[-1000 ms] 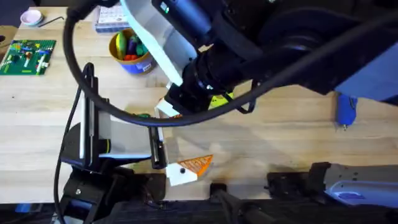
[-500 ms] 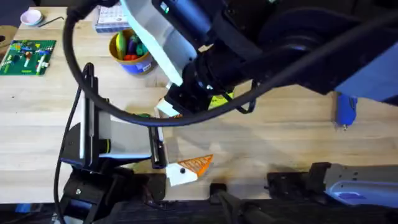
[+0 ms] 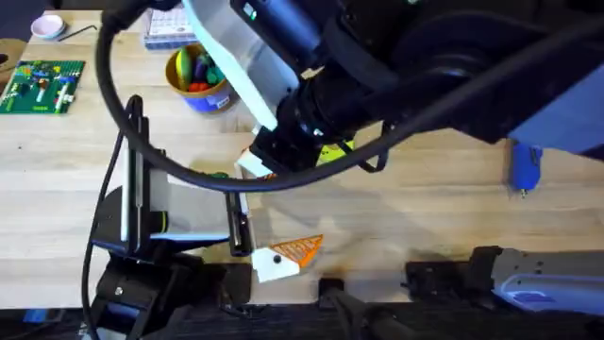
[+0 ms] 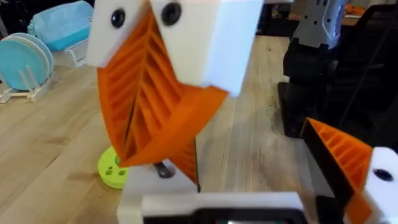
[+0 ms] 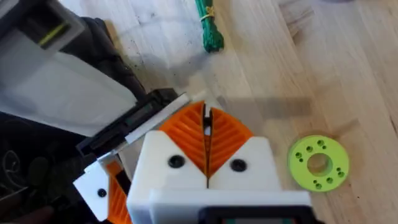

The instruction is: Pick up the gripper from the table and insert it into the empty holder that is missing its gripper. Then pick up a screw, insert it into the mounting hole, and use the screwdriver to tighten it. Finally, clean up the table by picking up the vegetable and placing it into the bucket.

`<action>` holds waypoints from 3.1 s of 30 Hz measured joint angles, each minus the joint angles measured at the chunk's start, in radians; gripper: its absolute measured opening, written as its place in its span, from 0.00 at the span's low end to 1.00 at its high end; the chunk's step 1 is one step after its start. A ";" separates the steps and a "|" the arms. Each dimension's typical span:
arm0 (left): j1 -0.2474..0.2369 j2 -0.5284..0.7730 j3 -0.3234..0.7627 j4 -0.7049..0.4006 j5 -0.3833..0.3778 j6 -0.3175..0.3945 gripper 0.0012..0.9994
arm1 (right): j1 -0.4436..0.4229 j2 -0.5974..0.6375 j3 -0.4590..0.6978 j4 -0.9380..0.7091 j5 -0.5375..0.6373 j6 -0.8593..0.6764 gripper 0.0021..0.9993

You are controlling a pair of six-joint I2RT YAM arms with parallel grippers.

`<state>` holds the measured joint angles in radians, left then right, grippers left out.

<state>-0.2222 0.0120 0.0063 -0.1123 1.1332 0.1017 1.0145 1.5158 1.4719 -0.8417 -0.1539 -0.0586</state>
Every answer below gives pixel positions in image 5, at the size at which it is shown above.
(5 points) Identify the green vegetable bundle toy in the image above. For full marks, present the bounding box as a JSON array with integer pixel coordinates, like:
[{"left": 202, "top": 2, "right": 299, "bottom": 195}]
[{"left": 195, "top": 0, "right": 225, "bottom": 54}]

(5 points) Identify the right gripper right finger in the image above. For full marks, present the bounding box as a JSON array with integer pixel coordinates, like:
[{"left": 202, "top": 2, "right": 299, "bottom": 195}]
[{"left": 207, "top": 106, "right": 282, "bottom": 191}]

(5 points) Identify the green disc with holes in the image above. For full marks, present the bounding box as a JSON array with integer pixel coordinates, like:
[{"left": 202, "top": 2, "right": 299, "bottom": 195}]
[{"left": 287, "top": 134, "right": 350, "bottom": 192}]

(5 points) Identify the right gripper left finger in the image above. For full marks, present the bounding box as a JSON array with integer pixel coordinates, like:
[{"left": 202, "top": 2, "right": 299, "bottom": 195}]
[{"left": 126, "top": 100, "right": 209, "bottom": 205}]

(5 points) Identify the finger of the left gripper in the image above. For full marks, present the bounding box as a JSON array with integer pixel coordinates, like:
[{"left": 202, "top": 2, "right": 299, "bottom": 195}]
[{"left": 73, "top": 152, "right": 133, "bottom": 224}]

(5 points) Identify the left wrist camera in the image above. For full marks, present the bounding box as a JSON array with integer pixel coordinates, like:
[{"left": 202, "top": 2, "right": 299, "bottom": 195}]
[{"left": 0, "top": 0, "right": 85, "bottom": 63}]

